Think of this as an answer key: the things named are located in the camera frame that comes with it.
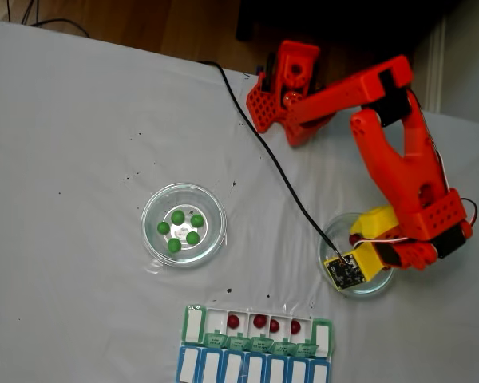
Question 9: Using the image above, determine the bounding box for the clear glass bowl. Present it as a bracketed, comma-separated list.
[141, 182, 228, 268]
[318, 211, 397, 301]

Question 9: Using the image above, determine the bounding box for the green blue weekly pill organizer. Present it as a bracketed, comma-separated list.
[175, 303, 336, 383]

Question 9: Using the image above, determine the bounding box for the dark wooden furniture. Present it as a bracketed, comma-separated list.
[235, 0, 464, 77]

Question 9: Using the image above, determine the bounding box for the pale grey tablecloth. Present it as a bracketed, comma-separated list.
[0, 18, 479, 383]

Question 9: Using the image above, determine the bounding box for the black camera cable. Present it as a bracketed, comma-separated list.
[199, 60, 351, 267]

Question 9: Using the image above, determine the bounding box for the white wall trim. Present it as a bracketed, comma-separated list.
[425, 15, 448, 113]

